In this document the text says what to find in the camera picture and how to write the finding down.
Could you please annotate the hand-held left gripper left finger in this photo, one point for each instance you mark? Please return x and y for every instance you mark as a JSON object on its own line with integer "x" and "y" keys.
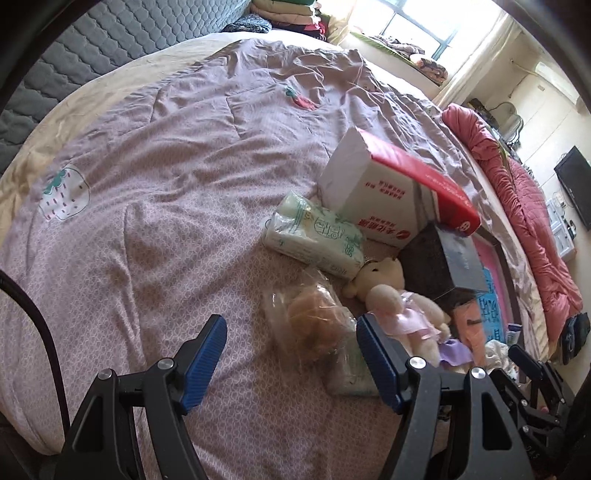
{"x": 205, "y": 364}

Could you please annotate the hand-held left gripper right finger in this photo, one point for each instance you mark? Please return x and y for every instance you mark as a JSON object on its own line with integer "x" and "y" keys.
{"x": 376, "y": 360}

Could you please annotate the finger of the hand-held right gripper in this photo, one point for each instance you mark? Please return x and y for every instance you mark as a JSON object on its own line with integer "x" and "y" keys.
{"x": 505, "y": 385}
{"x": 531, "y": 364}

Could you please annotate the bagged brown plush toy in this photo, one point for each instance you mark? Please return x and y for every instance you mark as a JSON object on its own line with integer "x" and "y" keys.
{"x": 309, "y": 318}

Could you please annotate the cream teddy bear purple dress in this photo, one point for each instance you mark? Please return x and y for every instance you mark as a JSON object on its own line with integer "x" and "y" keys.
{"x": 376, "y": 277}

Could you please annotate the pink tray box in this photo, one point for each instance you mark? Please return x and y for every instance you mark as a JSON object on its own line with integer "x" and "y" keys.
{"x": 503, "y": 258}

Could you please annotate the small green tissue packet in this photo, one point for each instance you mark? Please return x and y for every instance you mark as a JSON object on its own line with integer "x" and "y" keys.
{"x": 351, "y": 376}

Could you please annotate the dark blue clothing heap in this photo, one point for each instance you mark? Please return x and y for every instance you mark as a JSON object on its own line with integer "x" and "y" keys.
{"x": 577, "y": 337}

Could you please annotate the pink blue book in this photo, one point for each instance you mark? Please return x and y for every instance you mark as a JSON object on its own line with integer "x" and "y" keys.
{"x": 491, "y": 277}

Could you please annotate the dark blue box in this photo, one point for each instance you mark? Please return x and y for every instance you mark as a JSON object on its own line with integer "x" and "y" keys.
{"x": 429, "y": 267}

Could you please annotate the white drawer unit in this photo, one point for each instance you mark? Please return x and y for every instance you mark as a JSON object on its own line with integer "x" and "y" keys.
{"x": 561, "y": 230}

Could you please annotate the green white tissue pack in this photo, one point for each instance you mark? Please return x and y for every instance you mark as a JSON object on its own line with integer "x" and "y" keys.
{"x": 309, "y": 230}

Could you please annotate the pink quilt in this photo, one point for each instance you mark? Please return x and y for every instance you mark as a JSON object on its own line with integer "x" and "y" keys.
{"x": 526, "y": 212}

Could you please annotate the red white tissue box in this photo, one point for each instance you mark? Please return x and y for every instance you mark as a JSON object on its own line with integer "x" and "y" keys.
{"x": 369, "y": 184}

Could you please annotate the lilac patterned blanket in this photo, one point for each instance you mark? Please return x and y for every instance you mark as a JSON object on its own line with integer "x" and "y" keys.
{"x": 161, "y": 184}

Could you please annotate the black television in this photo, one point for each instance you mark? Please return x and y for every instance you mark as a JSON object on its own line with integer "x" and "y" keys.
{"x": 577, "y": 184}

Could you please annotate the dresser mirror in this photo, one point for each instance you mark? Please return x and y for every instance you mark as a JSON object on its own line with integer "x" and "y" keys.
{"x": 508, "y": 122}

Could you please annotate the cluttered dresser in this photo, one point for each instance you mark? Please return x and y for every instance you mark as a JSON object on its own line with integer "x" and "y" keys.
{"x": 489, "y": 120}

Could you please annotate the white air conditioner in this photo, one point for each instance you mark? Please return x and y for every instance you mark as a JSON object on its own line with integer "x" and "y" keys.
{"x": 556, "y": 83}

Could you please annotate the cream curtain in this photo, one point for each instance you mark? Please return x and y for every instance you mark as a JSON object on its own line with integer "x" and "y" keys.
{"x": 480, "y": 60}

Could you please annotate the clothes on windowsill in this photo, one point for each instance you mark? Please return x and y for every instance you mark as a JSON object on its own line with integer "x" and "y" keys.
{"x": 415, "y": 53}

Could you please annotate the grey quilted headboard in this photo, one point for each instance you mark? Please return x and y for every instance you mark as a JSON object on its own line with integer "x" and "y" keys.
{"x": 92, "y": 46}

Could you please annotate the window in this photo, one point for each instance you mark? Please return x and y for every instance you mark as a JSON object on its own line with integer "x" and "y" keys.
{"x": 415, "y": 23}

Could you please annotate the dark patterned pillow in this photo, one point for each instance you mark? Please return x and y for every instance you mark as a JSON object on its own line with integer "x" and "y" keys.
{"x": 244, "y": 23}

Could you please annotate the pile of folded clothes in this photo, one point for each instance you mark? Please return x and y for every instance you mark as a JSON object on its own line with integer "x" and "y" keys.
{"x": 286, "y": 16}

